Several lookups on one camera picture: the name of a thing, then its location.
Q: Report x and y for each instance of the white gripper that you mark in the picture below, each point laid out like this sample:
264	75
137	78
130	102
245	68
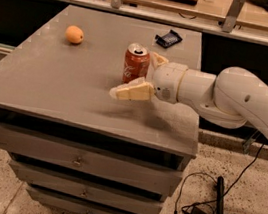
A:
166	80

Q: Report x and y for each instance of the red coke can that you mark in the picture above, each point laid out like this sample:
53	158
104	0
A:
136	62

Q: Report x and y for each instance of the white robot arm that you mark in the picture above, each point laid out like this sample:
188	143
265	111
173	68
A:
230	99

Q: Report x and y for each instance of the dark blue snack wrapper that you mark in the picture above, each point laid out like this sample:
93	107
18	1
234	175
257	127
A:
169	39

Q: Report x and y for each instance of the orange fruit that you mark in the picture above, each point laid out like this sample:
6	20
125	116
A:
74	34

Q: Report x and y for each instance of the top grey drawer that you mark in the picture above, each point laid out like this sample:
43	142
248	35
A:
90	160

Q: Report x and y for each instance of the grey drawer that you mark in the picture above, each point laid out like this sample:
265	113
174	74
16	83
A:
84	189
90	160
69	203

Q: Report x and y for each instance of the grey drawer cabinet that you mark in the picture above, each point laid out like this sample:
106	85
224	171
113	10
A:
57	88

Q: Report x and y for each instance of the bottom grey drawer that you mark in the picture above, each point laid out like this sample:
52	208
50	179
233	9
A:
69	203

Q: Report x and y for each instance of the middle grey drawer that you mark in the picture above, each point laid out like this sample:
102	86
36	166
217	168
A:
84	189

